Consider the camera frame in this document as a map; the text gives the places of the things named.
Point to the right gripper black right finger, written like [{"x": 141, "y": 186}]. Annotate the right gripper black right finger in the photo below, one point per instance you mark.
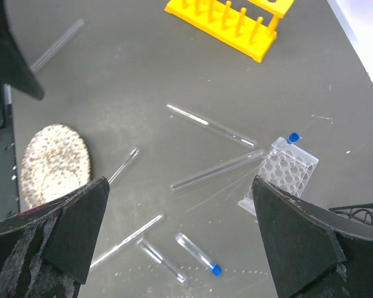
[{"x": 312, "y": 252}]

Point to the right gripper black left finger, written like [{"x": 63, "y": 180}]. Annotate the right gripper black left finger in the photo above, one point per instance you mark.
[{"x": 47, "y": 251}]

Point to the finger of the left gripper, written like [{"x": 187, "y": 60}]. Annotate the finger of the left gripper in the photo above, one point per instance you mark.
[{"x": 14, "y": 69}]

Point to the blue capped tube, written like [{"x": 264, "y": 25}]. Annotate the blue capped tube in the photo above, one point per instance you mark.
[
  {"x": 198, "y": 254},
  {"x": 293, "y": 138}
]

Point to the clear acrylic tube rack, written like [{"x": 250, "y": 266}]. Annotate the clear acrylic tube rack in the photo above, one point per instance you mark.
[{"x": 288, "y": 167}]

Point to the speckled ceramic plate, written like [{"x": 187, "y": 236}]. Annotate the speckled ceramic plate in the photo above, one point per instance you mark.
[{"x": 55, "y": 163}]

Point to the short clear glass tube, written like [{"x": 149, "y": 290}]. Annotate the short clear glass tube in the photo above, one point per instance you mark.
[{"x": 158, "y": 257}]

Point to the clear tube centre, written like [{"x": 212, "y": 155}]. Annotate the clear tube centre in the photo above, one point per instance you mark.
[{"x": 128, "y": 240}]

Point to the long clear glass tube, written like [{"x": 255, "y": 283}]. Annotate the long clear glass tube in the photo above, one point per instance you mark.
[{"x": 213, "y": 126}]

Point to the glass tube near plate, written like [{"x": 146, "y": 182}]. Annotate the glass tube near plate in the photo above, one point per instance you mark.
[{"x": 130, "y": 159}]

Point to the yellow test tube rack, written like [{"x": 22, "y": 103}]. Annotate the yellow test tube rack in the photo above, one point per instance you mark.
[{"x": 219, "y": 20}]

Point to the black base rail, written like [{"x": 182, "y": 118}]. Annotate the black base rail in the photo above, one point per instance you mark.
[{"x": 9, "y": 190}]

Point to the black wire basket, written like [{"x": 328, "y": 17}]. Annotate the black wire basket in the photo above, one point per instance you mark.
[{"x": 362, "y": 213}]

